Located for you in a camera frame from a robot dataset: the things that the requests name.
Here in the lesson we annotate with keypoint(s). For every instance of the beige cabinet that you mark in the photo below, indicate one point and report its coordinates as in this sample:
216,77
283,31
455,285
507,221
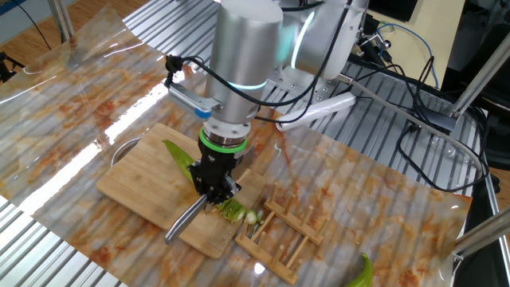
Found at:
438,32

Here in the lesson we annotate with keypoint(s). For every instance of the steel cleaver knife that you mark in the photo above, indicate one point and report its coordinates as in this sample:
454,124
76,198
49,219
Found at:
185,221

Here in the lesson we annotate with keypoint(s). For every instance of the cut green pepper chunk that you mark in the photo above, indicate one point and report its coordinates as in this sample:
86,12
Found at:
234,210
250,217

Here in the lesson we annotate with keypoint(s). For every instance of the cut green pepper stem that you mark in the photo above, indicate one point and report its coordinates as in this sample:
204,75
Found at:
260,215

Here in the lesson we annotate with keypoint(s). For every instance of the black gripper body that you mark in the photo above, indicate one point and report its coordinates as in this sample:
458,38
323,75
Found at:
215,169

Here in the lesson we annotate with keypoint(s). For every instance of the white plastic film roll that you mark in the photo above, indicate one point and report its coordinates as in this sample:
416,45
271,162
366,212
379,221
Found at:
318,111

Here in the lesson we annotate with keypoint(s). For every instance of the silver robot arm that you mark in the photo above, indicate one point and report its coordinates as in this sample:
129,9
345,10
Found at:
247,60

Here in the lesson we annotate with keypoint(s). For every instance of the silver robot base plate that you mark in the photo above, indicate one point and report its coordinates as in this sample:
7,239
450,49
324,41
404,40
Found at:
299,81

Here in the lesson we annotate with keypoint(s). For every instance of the marble pattern plastic mat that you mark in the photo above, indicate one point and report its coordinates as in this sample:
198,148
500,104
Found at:
378,199

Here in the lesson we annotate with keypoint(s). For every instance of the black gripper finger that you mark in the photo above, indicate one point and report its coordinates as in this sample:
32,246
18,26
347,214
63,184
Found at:
232,189
211,196

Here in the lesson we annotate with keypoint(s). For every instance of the wooden cutting board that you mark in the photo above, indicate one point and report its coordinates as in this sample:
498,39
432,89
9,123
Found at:
131,187

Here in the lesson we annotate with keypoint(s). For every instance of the wooden peg rack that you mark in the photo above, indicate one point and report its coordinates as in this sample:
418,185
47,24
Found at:
296,227

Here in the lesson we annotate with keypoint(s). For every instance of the curved green chili pepper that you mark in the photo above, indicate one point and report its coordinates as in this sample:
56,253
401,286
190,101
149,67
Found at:
364,275

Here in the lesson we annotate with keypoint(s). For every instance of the black tripod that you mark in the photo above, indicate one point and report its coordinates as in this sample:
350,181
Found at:
6,65

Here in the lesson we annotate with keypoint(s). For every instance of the aluminium frame post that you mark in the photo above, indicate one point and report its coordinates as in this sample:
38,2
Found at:
486,233
482,75
60,20

